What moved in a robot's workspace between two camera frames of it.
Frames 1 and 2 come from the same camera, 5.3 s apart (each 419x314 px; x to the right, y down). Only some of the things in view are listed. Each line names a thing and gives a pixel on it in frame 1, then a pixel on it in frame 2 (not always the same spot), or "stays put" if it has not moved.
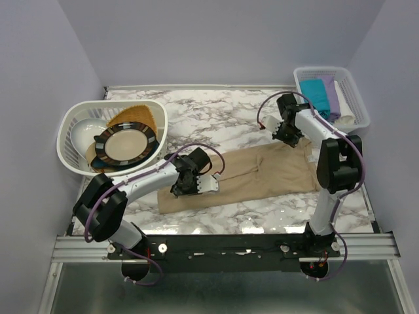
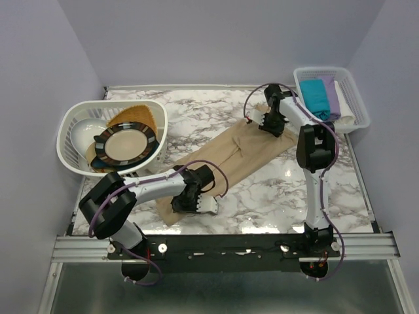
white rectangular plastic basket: (342, 76) stays put
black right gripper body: (288, 134) -> (273, 123)
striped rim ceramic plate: (124, 144) stays put
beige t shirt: (262, 173) -> (234, 155)
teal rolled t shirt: (315, 91) stays put
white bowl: (84, 131) stays put
